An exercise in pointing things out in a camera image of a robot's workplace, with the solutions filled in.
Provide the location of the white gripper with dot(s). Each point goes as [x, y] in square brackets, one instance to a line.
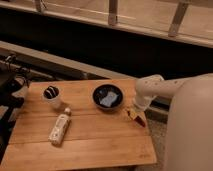
[142, 103]

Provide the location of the red pepper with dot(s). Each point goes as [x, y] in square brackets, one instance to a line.
[139, 121]

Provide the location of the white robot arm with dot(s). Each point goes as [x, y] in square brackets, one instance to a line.
[189, 136]

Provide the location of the blue cloth in bowl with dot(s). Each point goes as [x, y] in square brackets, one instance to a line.
[108, 99]

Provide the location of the black bowl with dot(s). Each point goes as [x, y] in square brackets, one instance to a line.
[102, 90]

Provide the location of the white bottle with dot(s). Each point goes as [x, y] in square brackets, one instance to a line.
[59, 129]

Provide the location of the white cup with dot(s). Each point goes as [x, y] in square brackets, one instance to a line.
[52, 96]

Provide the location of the wooden railing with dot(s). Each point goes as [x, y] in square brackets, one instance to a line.
[188, 21]

